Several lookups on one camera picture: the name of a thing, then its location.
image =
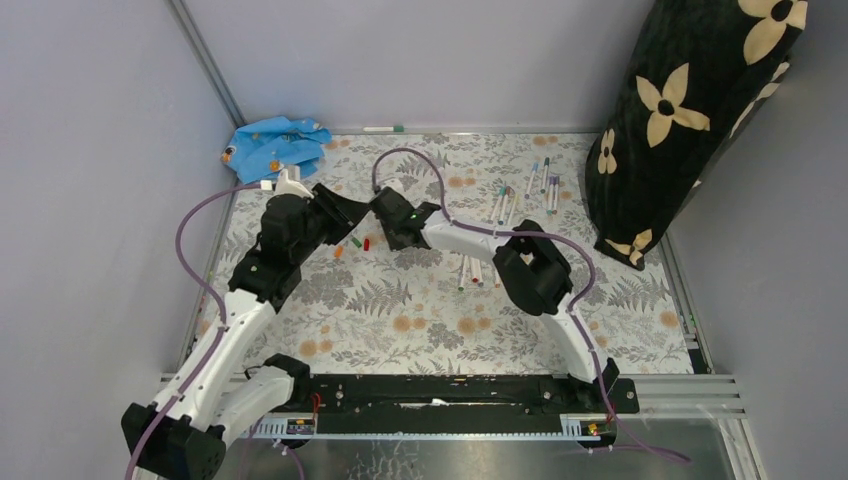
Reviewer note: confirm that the pale yellow cap marker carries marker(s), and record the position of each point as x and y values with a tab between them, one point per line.
513	207

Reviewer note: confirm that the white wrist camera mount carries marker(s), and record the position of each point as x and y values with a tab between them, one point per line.
285	185

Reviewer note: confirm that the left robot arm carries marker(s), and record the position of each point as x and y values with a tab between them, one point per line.
186	430

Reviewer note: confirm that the light blue cap marker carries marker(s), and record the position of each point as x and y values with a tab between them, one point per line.
531	179

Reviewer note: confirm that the green cap red-end marker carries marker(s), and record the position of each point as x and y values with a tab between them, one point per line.
472	270

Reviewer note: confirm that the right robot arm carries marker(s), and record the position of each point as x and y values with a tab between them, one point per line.
533	272

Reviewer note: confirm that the black floral plush pillow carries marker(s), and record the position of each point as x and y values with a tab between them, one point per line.
697	70

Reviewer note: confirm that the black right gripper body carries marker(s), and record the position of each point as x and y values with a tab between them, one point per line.
394	241

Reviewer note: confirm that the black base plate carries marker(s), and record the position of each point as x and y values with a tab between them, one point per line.
419	405

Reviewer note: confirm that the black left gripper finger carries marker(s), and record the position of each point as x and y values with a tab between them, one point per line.
335	230
342	211

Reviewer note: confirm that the blue patterned cloth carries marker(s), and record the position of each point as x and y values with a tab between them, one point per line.
261	150

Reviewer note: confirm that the green-capped marker by wall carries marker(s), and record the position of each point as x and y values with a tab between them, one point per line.
383	129

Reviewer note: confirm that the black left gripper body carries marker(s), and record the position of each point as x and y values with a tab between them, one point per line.
303	250

